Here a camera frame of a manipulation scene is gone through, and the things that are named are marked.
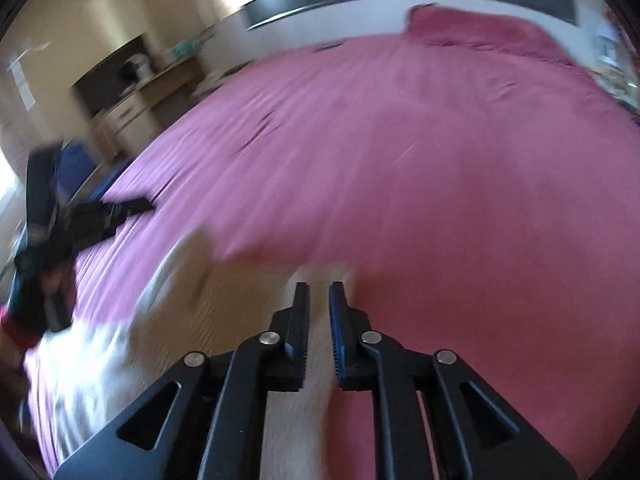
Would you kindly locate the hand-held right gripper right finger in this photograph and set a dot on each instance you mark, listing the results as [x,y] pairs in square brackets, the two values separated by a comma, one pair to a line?
[337,340]

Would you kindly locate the pink pillow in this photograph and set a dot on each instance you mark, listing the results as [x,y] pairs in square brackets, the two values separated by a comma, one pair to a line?
[480,32]

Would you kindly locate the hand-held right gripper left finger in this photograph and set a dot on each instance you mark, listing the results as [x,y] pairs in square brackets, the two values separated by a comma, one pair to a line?
[300,340]

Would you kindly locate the cluttered nightstand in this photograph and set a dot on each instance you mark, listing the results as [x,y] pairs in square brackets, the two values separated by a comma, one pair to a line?
[612,65]

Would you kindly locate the pink bed sheet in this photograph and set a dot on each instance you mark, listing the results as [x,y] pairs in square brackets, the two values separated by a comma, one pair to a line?
[400,160]

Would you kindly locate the blue chair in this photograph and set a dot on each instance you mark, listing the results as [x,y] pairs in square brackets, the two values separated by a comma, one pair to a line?
[80,165]

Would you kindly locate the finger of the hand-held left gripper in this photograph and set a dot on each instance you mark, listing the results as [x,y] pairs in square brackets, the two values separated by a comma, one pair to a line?
[112,215]

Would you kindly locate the black monitor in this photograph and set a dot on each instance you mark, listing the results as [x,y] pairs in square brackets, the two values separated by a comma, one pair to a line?
[102,80]

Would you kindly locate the cream knit sweater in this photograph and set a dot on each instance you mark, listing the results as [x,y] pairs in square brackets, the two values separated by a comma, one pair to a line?
[240,305]

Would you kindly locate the wooden desk with white drawers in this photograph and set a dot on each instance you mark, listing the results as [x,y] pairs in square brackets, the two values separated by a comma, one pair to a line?
[135,105]

